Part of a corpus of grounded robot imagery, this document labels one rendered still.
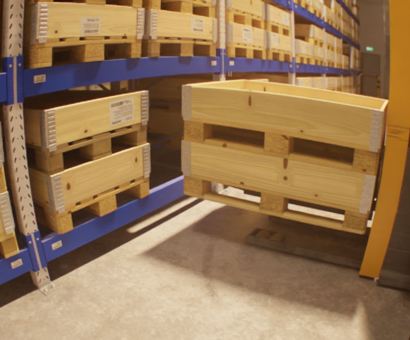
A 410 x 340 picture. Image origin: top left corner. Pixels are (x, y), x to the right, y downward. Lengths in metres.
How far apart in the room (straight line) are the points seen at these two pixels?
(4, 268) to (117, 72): 1.29
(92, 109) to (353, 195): 1.46
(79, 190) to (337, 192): 1.38
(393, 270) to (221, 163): 1.26
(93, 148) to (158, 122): 1.72
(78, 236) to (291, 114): 1.34
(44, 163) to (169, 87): 1.95
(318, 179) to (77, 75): 1.37
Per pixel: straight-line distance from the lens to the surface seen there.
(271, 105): 1.93
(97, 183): 2.09
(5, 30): 1.71
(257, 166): 2.03
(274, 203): 2.06
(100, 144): 2.07
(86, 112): 1.96
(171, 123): 3.58
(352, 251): 2.30
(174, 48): 2.59
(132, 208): 2.38
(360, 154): 1.84
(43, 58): 1.75
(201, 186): 2.25
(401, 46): 1.84
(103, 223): 2.21
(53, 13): 1.80
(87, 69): 1.95
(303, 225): 2.64
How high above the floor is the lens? 1.18
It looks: 17 degrees down
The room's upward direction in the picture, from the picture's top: straight up
